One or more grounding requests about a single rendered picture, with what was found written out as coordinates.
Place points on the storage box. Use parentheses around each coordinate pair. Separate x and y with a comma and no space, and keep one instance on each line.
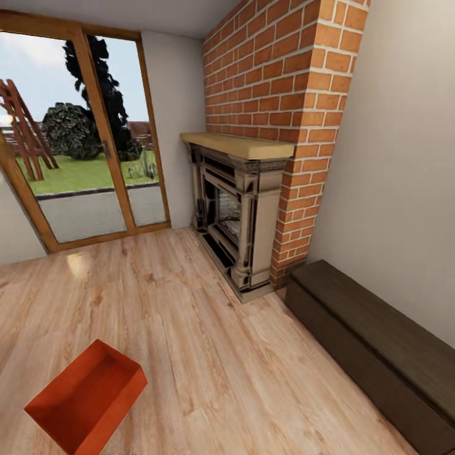
(83,406)

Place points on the wood fireplace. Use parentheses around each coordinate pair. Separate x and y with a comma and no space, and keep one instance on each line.
(236,202)

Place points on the countertop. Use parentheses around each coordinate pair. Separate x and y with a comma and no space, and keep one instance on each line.
(247,148)

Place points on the door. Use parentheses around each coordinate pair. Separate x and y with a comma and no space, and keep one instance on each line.
(77,130)

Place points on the cabinet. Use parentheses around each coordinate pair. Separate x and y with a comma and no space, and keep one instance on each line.
(405,370)

